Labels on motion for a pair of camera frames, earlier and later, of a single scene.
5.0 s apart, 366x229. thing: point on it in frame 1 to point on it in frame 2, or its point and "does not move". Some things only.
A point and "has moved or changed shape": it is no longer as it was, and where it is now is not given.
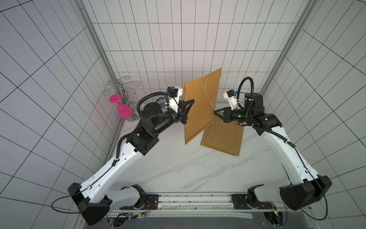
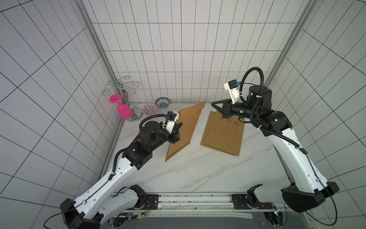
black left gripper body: (180, 116) to (172, 137)
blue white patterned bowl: (162, 101) does not move
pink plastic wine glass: (124, 111) does not move
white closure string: (205, 93) to (194, 112)
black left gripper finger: (186, 110) to (178, 126)
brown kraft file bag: (204, 91) has moved or changed shape
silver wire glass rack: (124, 85) does not move
